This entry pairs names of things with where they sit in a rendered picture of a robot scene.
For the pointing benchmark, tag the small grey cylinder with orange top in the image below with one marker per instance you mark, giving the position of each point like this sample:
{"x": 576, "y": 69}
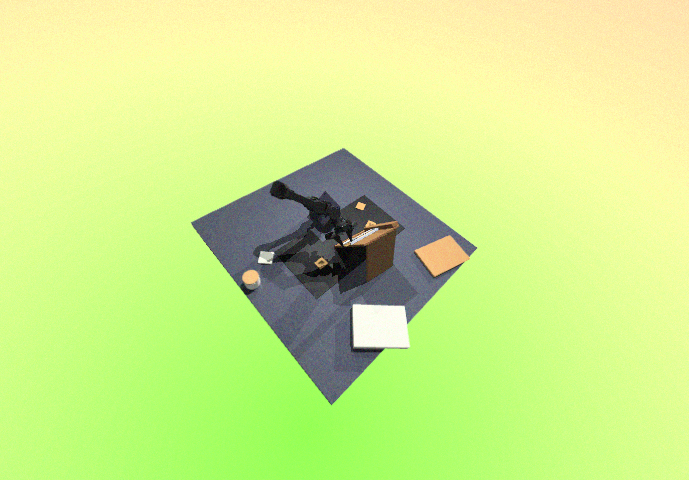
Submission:
{"x": 251, "y": 279}

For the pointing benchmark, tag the white square card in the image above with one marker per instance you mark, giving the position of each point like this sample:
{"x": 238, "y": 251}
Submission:
{"x": 265, "y": 257}

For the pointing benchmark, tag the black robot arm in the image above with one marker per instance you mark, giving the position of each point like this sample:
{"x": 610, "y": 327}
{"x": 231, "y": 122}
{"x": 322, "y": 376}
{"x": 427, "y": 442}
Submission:
{"x": 282, "y": 191}

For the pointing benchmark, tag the white flat square slab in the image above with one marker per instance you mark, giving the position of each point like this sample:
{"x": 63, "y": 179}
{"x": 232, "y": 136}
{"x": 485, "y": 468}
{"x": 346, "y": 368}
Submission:
{"x": 383, "y": 327}

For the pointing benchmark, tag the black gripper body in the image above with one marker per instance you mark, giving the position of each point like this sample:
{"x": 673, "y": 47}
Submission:
{"x": 335, "y": 234}

